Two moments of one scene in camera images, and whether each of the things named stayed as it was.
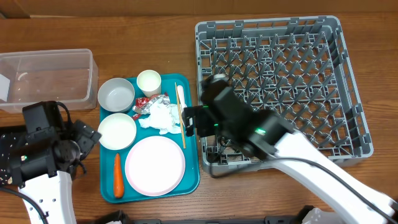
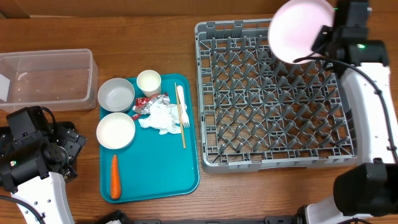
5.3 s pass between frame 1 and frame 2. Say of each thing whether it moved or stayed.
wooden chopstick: stayed
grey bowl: stayed
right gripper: moved
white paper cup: stayed
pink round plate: moved
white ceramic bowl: stayed
